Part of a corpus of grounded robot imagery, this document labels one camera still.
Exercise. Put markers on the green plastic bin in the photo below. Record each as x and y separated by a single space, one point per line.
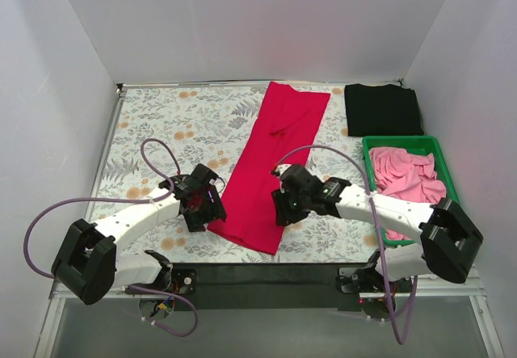
421 145

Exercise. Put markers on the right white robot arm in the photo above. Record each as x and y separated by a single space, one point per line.
445 241

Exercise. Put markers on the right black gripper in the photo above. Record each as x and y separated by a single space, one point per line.
283 209

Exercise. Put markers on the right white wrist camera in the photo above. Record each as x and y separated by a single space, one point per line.
278 170

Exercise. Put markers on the pink t shirt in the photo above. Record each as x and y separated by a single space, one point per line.
406 176

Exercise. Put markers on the folded black t shirt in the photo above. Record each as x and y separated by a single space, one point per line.
387 110

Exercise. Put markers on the red t shirt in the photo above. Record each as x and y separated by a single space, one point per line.
287 119

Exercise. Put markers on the floral table mat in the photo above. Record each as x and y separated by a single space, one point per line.
175 128

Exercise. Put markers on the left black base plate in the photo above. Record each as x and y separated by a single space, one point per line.
178 281

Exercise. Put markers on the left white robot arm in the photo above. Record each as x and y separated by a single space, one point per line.
90 261

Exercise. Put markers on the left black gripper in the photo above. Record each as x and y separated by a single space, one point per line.
208 213

